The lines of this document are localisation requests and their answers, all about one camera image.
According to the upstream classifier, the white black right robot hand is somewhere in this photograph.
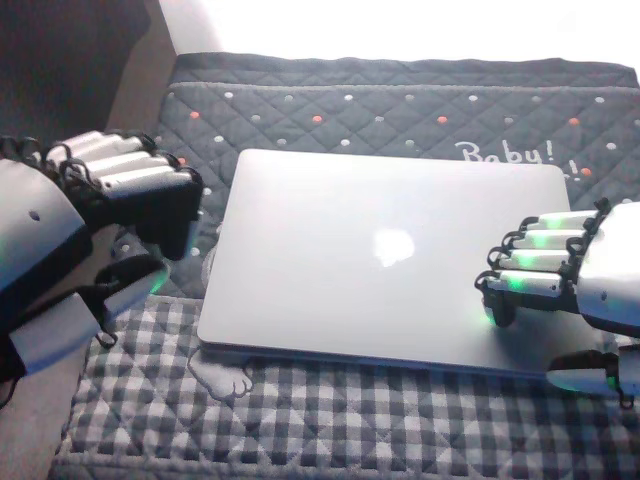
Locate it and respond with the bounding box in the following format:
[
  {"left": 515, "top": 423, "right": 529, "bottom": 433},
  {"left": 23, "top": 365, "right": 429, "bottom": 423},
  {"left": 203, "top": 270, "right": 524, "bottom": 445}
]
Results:
[{"left": 473, "top": 198, "right": 640, "bottom": 407}]

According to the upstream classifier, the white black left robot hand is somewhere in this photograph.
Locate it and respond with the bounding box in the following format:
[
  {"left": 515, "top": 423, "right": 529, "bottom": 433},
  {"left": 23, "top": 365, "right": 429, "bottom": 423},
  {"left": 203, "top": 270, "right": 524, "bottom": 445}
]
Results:
[{"left": 0, "top": 130, "right": 205, "bottom": 379}]

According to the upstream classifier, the silver grey laptop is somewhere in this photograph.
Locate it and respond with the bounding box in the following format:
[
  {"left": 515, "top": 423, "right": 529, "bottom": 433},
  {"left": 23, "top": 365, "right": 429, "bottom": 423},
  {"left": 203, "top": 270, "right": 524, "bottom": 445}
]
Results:
[{"left": 196, "top": 148, "right": 609, "bottom": 381}]

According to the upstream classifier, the grey quilt with printed bear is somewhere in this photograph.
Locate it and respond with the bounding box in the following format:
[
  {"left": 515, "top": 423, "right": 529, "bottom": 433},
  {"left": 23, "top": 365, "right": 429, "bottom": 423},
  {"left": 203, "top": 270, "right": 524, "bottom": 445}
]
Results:
[{"left": 49, "top": 52, "right": 640, "bottom": 480}]

